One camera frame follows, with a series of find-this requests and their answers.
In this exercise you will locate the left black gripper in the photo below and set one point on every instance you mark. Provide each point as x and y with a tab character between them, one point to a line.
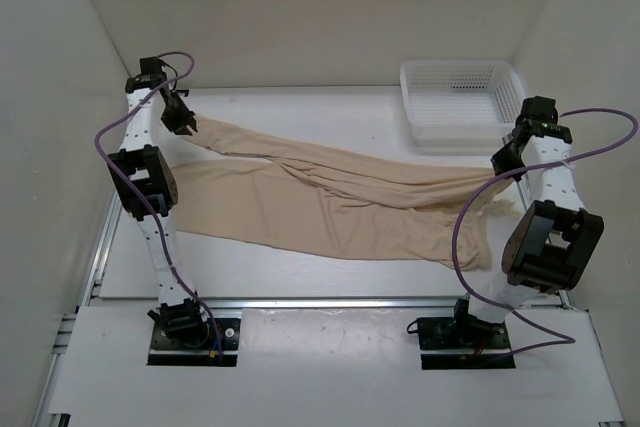
178	125

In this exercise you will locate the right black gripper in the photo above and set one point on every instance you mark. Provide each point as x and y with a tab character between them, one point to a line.
500	162

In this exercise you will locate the beige trousers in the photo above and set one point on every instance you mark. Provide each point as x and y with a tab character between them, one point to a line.
319	200

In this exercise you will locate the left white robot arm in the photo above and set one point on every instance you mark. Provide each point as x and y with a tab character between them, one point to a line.
148	191

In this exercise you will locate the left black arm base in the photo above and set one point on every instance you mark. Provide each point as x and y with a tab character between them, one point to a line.
203	351

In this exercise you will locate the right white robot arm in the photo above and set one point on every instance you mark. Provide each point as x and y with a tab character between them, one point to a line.
553	242

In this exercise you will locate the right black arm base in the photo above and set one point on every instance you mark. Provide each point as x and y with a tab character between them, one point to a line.
448	344

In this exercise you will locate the white plastic basket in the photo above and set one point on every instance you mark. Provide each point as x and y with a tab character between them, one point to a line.
455	103

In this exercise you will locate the aluminium rail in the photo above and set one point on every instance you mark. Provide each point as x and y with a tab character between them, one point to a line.
316	363

